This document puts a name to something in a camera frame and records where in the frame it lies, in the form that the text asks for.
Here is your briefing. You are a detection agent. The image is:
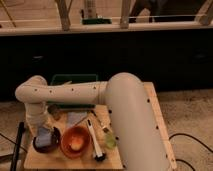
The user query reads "orange bowl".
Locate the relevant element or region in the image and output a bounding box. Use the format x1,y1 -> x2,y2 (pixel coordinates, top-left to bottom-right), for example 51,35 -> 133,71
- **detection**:
60,126 -> 90,159

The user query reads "black pole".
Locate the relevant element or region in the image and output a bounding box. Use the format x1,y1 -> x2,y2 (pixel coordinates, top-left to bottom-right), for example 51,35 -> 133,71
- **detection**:
10,122 -> 25,171

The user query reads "brown round object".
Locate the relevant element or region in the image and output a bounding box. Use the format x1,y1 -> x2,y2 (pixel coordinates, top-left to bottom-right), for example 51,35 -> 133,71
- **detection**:
47,104 -> 61,120

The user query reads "blue-grey sponge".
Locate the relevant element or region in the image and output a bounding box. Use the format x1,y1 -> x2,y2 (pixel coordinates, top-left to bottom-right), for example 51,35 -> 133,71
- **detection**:
35,127 -> 51,148

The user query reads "white-handled dish brush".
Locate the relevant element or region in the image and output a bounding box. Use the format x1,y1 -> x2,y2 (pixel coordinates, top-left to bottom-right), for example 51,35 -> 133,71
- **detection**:
87,119 -> 106,162

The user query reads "black cable on floor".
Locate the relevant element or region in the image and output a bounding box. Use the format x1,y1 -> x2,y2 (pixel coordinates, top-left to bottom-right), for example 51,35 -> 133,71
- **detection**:
168,132 -> 213,171

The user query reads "dark purple bowl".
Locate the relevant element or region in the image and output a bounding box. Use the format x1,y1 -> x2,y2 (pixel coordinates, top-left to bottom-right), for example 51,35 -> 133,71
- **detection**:
33,127 -> 60,153

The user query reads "green object on shelf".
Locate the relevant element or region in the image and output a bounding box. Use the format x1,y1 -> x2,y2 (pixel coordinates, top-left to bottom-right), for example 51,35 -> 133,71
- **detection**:
82,18 -> 112,25

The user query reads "yellow fruit in orange bowl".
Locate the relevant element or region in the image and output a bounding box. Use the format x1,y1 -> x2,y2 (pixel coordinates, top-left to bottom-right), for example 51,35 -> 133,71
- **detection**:
70,138 -> 83,151

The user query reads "green plastic tray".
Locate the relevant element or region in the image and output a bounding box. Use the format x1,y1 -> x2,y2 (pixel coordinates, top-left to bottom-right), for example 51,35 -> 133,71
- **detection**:
48,74 -> 98,109

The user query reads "green plastic cup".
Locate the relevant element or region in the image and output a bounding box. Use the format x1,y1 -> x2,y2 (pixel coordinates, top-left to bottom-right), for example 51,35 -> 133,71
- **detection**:
105,133 -> 116,149

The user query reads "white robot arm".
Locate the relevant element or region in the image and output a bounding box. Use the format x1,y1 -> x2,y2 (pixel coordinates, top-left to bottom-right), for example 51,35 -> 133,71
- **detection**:
15,72 -> 172,171

